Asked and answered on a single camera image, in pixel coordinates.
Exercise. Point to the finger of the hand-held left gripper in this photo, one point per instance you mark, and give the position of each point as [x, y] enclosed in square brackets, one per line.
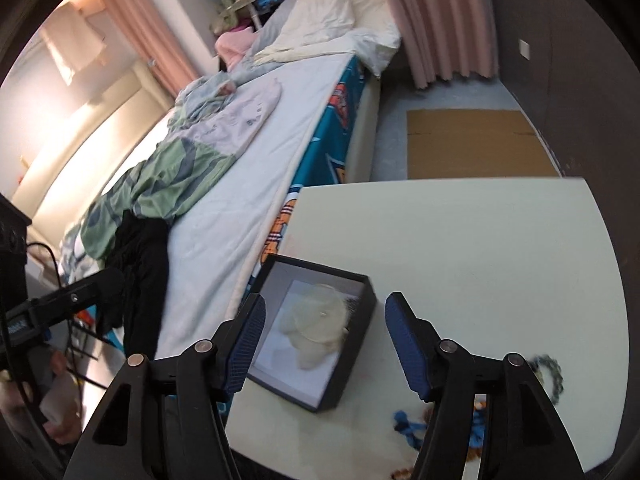
[75, 296]

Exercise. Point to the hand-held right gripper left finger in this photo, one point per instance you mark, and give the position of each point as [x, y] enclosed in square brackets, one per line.
[250, 340]

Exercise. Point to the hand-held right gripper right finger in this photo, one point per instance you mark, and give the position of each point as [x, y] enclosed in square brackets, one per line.
[405, 345]

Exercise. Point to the black square box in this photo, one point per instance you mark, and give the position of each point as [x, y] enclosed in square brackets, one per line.
[352, 350]

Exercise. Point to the translucent plastic bags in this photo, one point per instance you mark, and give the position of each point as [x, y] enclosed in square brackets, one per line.
[315, 320]

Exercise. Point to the blue doll toy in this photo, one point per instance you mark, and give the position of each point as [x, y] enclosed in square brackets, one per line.
[407, 425]

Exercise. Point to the black metal stand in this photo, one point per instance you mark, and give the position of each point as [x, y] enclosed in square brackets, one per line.
[80, 355]

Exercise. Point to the black garment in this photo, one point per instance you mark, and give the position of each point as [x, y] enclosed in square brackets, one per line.
[142, 270]

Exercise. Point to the beige padded headboard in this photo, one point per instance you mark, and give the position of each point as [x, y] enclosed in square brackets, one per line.
[85, 160]

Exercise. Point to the green striped garment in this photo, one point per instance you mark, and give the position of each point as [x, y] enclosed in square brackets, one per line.
[165, 170]

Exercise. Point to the white mattress pad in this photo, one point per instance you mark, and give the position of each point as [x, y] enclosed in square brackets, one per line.
[260, 160]

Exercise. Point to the flat cardboard sheet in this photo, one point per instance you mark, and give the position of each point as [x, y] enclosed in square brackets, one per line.
[475, 142]

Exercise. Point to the white printed garment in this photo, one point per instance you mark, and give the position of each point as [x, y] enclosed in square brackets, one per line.
[240, 115]

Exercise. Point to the bed with white sheet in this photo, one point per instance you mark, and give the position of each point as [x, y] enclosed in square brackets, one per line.
[335, 125]

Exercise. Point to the pink curtain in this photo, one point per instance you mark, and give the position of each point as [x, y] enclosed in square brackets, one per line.
[150, 20]
[435, 15]

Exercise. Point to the white pillow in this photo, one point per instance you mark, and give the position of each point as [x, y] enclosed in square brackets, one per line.
[375, 25]
[315, 20]

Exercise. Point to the small white stand table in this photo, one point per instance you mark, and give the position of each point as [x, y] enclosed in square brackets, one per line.
[247, 2]

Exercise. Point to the white wall socket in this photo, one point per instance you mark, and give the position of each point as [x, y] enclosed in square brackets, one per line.
[524, 49]

